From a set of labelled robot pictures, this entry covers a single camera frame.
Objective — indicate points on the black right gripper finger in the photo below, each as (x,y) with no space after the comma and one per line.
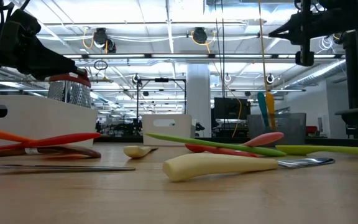
(292,23)
(294,36)

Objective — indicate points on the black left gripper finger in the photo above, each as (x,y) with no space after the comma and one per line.
(48,70)
(51,54)

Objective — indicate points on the red silicone spatula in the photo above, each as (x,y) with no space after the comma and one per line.
(67,139)

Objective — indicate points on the yellow silicone spatula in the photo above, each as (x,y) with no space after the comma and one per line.
(270,109)

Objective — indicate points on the blue silicone spatula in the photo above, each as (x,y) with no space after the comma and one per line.
(262,105)

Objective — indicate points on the brown wooden spoon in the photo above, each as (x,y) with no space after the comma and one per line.
(82,151)

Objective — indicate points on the pink silicone spatula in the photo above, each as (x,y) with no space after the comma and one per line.
(266,138)

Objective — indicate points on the green silicone spatula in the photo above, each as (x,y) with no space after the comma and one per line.
(259,151)

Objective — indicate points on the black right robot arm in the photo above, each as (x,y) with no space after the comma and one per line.
(356,21)

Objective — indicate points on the red-trimmed metal box grater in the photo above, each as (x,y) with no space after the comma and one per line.
(70,93)

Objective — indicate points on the white plastic bin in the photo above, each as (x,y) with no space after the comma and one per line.
(42,118)
(179,133)

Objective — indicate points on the dark grey desk cart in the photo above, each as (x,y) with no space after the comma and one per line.
(353,93)

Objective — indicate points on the grey translucent plastic bin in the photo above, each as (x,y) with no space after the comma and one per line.
(291,130)

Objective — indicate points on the red box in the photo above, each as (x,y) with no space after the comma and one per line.
(311,129)

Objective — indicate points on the black display screen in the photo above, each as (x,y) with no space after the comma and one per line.
(228,109)

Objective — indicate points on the white building column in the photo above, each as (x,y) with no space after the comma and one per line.
(199,99)

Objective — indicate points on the black metal stand frame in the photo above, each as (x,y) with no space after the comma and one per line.
(162,80)

